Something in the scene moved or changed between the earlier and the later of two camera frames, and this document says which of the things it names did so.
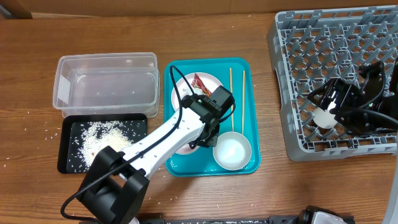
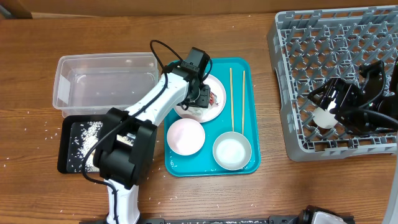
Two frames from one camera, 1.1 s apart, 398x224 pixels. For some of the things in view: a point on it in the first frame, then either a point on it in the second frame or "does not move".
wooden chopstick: [243, 99] does not move
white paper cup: [324, 119] does not move
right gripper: [347, 91] does not move
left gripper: [212, 139] → [204, 98]
